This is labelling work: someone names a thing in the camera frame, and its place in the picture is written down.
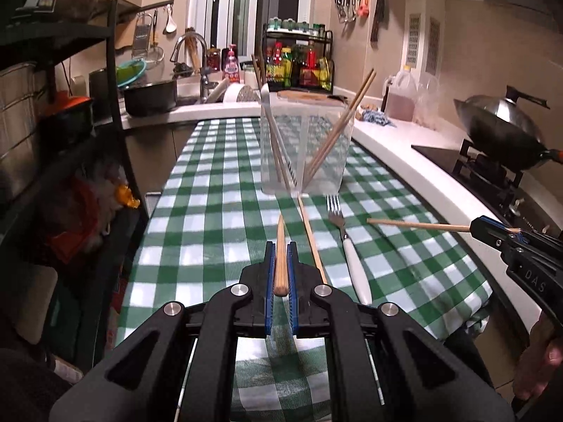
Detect clear plastic utensil holder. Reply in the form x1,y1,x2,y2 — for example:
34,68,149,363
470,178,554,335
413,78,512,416
260,91,354,196

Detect person's right hand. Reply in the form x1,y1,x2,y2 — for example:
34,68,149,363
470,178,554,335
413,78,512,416
512,313,562,400

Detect stainless steel stock pot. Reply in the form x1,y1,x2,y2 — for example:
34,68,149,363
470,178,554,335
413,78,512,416
1,63,38,203

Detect black wok with lid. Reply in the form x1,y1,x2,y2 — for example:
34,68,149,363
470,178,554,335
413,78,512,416
453,86,562,172

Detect chrome kitchen faucet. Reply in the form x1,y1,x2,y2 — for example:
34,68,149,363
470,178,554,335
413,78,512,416
170,28,210,103

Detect black spice rack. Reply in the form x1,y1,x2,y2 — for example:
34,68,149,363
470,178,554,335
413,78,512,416
261,17,335,94

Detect green plastic colander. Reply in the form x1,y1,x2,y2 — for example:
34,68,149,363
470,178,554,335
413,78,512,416
115,58,146,89

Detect hanging metal grater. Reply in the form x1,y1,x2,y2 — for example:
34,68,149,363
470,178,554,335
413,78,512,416
131,12,154,58

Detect hanging white ladle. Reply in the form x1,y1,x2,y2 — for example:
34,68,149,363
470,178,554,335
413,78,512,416
163,4,177,35

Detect hanging cleaver knife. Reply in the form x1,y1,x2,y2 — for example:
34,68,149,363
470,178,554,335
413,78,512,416
370,0,386,43

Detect white handled metal fork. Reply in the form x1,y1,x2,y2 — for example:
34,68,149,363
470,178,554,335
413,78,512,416
326,195,373,305

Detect pink dish soap bottle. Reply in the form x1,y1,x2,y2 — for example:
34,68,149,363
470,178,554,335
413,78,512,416
221,44,240,83

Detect white striped ceramic spoon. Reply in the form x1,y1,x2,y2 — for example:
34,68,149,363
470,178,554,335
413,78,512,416
260,83,297,192

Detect black metal shelf rack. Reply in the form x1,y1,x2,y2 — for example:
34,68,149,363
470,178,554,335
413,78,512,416
1,8,148,370

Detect green checkered tablecloth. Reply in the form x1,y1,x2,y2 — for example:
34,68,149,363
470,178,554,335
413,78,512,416
116,118,492,421

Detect cooking oil jug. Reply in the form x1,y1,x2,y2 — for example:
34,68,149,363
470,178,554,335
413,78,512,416
382,65,418,122

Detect hanging utensils on rail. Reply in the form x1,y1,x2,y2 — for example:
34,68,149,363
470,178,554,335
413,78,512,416
334,0,369,25

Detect black cooking pot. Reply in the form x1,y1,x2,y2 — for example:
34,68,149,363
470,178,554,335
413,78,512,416
122,80,177,118

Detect black gas stove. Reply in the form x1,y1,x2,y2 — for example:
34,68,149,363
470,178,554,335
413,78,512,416
412,139,562,238

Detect blue dish cloth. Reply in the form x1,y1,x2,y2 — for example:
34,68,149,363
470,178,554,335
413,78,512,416
362,110,395,127

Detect round wooden cutting board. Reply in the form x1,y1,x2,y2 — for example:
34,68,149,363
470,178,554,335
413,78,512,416
277,90,346,107

